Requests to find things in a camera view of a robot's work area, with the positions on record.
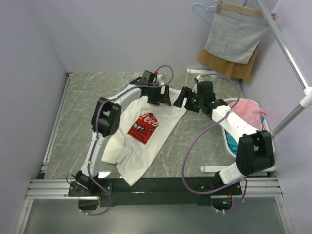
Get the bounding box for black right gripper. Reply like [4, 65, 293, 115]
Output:
[173, 87, 204, 114]

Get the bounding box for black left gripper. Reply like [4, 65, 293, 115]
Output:
[148, 85, 171, 107]

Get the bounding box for white t-shirt red print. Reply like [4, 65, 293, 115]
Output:
[101, 96, 187, 186]

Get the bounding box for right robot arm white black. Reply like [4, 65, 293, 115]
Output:
[174, 81, 275, 195]

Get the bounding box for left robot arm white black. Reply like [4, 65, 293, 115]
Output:
[72, 70, 170, 196]

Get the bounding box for brown hanging cloth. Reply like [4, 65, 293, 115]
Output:
[197, 45, 260, 83]

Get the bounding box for pink garment in basket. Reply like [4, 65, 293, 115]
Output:
[229, 99, 265, 130]

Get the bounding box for white laundry basket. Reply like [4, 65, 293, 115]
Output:
[221, 98, 275, 175]

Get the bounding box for teal garment in basket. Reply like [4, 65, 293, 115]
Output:
[224, 115, 267, 157]

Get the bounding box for grey hanging cloth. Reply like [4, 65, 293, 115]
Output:
[204, 9, 269, 64]

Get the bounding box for wooden clip hanger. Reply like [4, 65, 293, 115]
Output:
[215, 0, 265, 19]

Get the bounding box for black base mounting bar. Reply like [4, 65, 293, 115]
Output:
[68, 177, 243, 211]

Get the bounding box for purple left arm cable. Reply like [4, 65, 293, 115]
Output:
[86, 64, 174, 216]

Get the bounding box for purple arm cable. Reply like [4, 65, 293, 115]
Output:
[181, 73, 248, 213]
[86, 64, 174, 216]

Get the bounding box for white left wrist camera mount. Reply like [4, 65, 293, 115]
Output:
[153, 71, 166, 86]

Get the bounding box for white bracket on table rear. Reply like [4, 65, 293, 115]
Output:
[187, 68, 228, 81]

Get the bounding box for white bracket on table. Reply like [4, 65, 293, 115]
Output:
[200, 166, 276, 173]
[187, 68, 228, 81]

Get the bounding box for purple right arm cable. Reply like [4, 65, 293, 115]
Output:
[181, 73, 248, 213]

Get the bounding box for white bracket on table front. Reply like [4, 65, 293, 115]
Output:
[200, 166, 276, 173]

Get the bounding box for blue wire hanger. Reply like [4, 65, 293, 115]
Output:
[192, 3, 216, 23]

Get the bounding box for silver metal pole frame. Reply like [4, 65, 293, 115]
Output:
[255, 0, 312, 138]

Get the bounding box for aluminium rail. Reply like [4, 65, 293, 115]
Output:
[25, 179, 78, 200]

